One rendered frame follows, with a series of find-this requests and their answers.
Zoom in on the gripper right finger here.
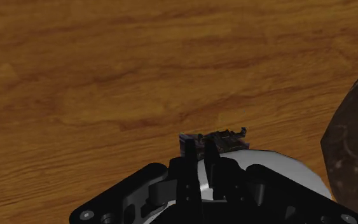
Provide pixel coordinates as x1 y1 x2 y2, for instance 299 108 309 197
203 139 358 224

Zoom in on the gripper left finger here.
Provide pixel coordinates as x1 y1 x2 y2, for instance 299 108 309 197
69 138 204 224

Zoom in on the small dark blocky object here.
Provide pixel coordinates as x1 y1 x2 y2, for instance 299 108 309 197
178 127 251 160

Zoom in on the dark brown rounded object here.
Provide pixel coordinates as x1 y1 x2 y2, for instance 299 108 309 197
320 61 358 224

